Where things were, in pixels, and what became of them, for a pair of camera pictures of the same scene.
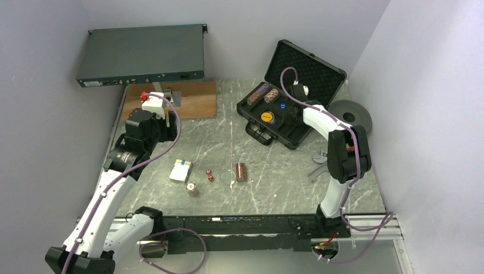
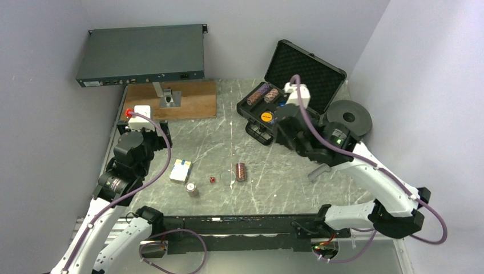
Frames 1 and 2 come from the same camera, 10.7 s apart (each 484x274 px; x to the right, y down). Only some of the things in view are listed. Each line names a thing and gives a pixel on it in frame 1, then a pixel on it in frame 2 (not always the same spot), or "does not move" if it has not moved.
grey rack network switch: x=115 y=56 does not move
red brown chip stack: x=241 y=172 does not move
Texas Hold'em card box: x=180 y=170 does not move
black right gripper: x=289 y=120 -> x=280 y=138
